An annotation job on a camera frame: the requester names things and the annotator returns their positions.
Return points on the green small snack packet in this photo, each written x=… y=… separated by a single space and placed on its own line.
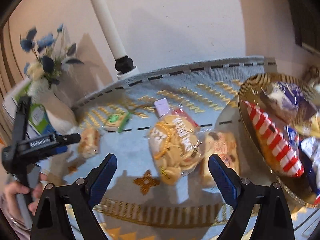
x=116 y=122

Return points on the yellow barcode cracker pack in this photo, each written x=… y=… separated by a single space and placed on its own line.
x=309 y=128

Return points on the pink stick sachet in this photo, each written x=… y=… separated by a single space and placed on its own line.
x=162 y=107

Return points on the clear bag round biscuits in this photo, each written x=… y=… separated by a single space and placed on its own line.
x=175 y=146

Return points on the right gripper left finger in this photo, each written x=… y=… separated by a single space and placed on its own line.
x=51 y=220

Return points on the white lamp pole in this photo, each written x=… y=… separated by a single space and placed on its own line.
x=108 y=27

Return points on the orange egg roll pack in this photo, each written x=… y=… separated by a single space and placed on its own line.
x=89 y=143

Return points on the green blue book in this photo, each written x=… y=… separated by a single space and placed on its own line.
x=38 y=122

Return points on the blue white artificial flowers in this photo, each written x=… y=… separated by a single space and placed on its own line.
x=53 y=58

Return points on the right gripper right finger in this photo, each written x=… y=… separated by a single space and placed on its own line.
x=274 y=218

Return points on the peach pastry pack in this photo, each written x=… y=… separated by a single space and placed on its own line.
x=224 y=145

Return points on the red biscuit packet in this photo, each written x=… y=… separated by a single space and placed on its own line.
x=182 y=113

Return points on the red white rice cracker bag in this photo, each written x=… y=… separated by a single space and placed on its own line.
x=274 y=142

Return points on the purple snack packet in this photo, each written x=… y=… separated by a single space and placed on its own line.
x=286 y=100

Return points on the dark television screen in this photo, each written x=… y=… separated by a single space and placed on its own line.
x=305 y=19

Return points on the black pole clamp base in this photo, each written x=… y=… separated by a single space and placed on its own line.
x=125 y=68

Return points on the white ceramic vase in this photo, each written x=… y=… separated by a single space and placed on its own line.
x=60 y=116

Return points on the blue white snack packet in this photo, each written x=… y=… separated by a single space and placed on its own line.
x=308 y=149

